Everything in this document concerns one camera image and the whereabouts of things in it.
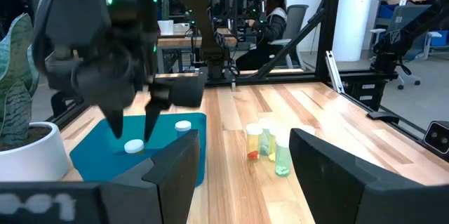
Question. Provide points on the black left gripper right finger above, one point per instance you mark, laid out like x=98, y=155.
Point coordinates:
x=326, y=182

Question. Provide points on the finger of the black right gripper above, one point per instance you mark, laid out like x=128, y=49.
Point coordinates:
x=151, y=118
x=115, y=124

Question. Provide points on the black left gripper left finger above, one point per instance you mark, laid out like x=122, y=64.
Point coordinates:
x=165, y=189

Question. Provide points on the blue pill bottle white cap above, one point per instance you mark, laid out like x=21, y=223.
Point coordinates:
x=182, y=126

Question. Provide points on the green pill bottle white cap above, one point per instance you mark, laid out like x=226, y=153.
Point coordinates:
x=282, y=157

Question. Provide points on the blue-green pill bottle white cap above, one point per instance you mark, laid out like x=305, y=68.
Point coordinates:
x=263, y=139

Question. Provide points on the orange pill bottle white cap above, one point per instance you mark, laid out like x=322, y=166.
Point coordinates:
x=253, y=143

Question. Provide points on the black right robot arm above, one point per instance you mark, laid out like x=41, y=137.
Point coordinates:
x=87, y=6

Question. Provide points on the black background robot arm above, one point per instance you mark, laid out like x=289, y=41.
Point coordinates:
x=403, y=38

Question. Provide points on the blue plastic bin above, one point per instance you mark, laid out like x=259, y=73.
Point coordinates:
x=98, y=161

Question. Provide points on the white plastic tub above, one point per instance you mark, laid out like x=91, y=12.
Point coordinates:
x=166, y=27

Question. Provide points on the wooden background table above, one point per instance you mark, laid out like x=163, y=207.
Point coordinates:
x=182, y=41

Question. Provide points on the green snake plant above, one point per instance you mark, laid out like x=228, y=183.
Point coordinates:
x=15, y=76

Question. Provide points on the white round plant pot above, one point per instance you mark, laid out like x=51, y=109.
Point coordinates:
x=35, y=161

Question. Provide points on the green drink bottle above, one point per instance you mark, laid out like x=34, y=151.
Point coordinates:
x=165, y=6

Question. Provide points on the black labelled control box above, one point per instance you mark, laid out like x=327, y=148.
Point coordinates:
x=366, y=92

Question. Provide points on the white aluminium bar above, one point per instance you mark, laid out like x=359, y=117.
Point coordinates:
x=333, y=69

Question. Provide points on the person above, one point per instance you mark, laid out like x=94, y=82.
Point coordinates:
x=266, y=34

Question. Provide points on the grey office chair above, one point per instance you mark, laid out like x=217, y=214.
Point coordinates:
x=403, y=15
x=296, y=17

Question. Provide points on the blue storage bin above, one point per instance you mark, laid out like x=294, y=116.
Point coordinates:
x=440, y=38
x=386, y=11

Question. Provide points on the black flat mount foot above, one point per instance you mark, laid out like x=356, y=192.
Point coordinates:
x=382, y=116

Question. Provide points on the black horizontal frame rail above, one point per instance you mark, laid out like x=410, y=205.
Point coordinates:
x=298, y=76

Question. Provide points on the black table-level camera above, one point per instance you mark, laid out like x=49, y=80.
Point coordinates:
x=438, y=138

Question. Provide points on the black diagonal frame brace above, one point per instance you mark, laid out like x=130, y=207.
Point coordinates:
x=291, y=39

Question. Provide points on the black vertical frame post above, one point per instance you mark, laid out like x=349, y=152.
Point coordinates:
x=328, y=24

